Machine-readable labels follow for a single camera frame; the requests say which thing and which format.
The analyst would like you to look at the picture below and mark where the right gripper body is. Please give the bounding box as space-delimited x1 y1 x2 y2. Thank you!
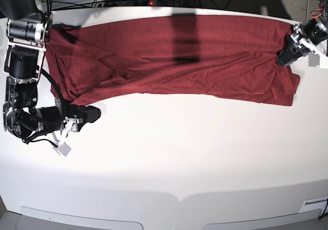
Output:
52 104 78 147

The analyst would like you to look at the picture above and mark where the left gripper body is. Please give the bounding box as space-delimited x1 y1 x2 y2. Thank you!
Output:
289 24 327 69

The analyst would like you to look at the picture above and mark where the dark red long-sleeve T-shirt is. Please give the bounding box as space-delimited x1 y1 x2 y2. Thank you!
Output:
46 15 300 106

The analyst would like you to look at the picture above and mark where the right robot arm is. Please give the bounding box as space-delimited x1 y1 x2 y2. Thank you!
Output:
1 0 101 156

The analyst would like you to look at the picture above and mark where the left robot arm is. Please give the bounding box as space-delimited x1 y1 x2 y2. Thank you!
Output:
277 0 327 69

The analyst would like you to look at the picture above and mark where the white label plate on table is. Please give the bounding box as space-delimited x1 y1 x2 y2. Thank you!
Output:
299 197 327 213

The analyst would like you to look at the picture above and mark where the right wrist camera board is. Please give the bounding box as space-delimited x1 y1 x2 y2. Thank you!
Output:
53 142 71 157

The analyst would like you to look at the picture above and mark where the black power strip red switch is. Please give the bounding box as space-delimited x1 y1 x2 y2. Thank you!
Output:
95 0 158 8

